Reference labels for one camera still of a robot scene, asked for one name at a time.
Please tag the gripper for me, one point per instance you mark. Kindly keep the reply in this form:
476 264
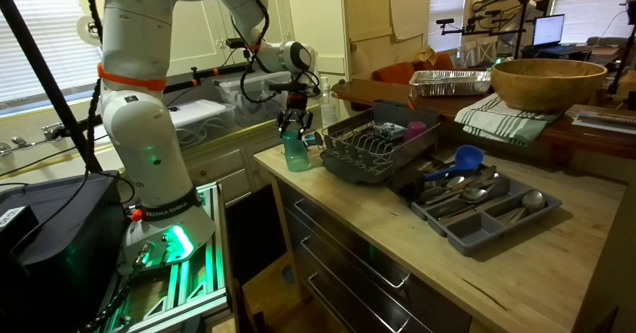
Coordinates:
297 102

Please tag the storage box with white lid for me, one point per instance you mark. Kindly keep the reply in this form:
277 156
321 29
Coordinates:
203 119

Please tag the drawer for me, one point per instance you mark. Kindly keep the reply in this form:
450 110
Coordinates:
343 283
348 238

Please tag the white kitchen cabinet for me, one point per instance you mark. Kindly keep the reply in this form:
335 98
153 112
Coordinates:
223 171

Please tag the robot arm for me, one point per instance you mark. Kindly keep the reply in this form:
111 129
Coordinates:
141 124

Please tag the brown wooden table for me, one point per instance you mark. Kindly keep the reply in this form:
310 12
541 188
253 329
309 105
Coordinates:
586 136

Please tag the grey dish rack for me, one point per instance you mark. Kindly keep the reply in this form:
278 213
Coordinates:
367 151

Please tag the black computer box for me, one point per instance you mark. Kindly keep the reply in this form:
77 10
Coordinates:
59 253

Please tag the large metal spoon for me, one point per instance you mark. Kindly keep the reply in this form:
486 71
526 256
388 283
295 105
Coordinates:
532 200

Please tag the heap of metal cutlery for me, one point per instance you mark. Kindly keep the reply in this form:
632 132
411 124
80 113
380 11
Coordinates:
469 194

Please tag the small blue object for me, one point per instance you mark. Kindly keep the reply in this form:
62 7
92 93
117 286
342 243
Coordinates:
313 139

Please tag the window with blinds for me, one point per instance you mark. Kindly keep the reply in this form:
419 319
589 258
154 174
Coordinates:
444 5
596 5
49 30

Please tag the teal plastic cup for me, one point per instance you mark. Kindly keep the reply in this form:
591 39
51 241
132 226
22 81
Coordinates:
296 155

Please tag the clear plastic storage box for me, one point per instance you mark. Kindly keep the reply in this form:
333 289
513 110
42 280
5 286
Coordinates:
258 107

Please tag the laptop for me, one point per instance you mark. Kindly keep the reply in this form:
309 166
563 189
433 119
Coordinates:
548 31

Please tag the orange armchair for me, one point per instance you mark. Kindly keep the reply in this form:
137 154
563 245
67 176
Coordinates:
397 72

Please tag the paper sheet on wall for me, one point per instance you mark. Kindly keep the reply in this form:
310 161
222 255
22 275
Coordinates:
410 5

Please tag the grey cutlery tray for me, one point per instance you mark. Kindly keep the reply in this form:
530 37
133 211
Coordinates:
477 226

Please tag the clear pump bottle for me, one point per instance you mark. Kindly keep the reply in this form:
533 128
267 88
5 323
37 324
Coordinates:
328 109

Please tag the small patterned box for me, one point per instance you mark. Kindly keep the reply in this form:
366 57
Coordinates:
389 130

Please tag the blue plastic ladle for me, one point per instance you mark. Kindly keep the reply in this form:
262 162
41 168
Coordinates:
464 159

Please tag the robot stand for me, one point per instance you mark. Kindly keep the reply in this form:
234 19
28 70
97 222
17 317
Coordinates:
198 283

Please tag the green striped towel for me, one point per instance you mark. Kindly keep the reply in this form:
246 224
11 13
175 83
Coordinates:
502 119

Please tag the black camera frame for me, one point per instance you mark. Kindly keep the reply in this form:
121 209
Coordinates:
521 25

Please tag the black rod with orange clips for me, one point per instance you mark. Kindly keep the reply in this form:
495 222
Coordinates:
198 76

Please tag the wooden bowl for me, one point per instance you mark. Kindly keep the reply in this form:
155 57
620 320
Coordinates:
546 87

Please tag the foil baking tray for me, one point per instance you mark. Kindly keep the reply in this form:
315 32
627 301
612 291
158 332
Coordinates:
449 83

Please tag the pink plastic cup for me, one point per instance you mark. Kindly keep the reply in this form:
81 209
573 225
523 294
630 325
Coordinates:
414 129

